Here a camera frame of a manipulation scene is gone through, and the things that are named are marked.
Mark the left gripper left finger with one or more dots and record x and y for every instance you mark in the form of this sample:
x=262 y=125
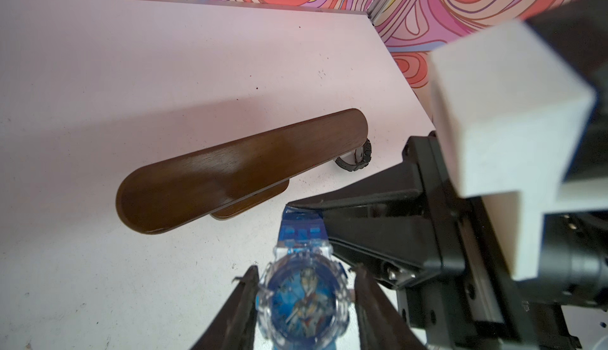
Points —
x=234 y=325

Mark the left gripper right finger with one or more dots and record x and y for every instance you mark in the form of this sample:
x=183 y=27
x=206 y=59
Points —
x=380 y=324

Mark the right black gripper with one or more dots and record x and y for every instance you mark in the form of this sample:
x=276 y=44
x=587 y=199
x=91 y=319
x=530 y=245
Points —
x=406 y=225

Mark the blue transparent wrist watch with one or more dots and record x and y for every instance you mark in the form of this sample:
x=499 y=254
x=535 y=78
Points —
x=303 y=297

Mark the black sport wrist watch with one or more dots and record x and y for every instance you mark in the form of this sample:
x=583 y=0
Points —
x=360 y=158

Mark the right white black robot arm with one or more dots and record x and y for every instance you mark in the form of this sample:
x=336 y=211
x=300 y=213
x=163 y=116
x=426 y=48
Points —
x=573 y=260

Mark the brown wooden watch stand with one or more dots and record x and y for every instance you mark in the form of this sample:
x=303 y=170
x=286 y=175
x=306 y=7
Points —
x=232 y=177

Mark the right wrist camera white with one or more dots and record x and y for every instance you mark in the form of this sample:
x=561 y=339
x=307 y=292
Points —
x=509 y=115

